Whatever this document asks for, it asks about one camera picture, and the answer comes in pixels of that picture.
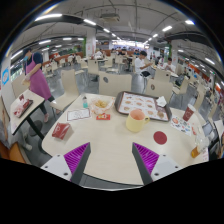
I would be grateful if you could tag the red snack box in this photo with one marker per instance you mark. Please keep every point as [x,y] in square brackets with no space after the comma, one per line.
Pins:
[60,130]

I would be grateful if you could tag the colourful sticker sheet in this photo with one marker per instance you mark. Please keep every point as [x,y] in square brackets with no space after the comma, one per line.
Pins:
[181,125]

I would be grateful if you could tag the red paper cup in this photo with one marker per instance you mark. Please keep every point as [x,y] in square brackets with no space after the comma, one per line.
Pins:
[189,112]

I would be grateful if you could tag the clear bottle amber liquid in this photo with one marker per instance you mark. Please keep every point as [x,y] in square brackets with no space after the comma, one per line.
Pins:
[201,142]

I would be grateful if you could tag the seated man white shirt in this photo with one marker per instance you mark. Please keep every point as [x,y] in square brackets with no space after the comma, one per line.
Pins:
[141,66]

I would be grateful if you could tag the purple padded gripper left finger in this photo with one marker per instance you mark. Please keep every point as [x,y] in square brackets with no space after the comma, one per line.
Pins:
[71,165]

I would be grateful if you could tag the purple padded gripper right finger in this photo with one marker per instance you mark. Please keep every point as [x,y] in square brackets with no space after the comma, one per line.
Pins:
[151,165]

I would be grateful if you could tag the yellow ceramic mug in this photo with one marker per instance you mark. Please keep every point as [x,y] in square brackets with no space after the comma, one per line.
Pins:
[136,120]

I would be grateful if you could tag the dark food tray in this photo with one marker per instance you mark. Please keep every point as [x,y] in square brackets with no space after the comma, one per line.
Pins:
[128,101]

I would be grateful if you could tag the paper-lined food basket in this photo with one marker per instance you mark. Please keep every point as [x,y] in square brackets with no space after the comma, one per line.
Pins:
[100,105]

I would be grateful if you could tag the crumpled white napkin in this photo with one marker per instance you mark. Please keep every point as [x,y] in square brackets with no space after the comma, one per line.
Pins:
[161,101]

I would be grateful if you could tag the white printed card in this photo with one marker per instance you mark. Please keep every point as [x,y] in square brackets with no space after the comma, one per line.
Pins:
[78,114]

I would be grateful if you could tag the beige chair middle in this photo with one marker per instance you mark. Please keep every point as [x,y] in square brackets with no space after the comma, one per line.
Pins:
[113,84]

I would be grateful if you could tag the beige chair left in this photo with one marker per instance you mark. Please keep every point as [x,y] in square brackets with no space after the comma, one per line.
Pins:
[70,90]

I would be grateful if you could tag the red sauce packet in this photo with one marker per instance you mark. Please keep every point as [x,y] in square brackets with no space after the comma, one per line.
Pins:
[103,117]

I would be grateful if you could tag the small teal bottle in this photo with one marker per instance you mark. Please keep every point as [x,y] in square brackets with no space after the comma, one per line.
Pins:
[85,103]

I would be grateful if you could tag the side table with tray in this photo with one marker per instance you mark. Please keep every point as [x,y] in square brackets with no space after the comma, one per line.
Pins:
[22,109]

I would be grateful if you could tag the beige chair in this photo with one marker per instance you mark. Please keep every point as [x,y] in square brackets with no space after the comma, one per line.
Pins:
[157,88]
[113,84]
[70,90]

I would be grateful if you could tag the seated person far right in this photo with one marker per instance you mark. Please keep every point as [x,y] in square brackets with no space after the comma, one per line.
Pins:
[168,66]

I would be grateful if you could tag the beige chair right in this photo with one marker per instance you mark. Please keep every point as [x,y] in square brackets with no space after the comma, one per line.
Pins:
[157,88]

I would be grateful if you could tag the woman in purple apron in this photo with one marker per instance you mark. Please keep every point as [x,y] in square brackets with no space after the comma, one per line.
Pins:
[34,75]

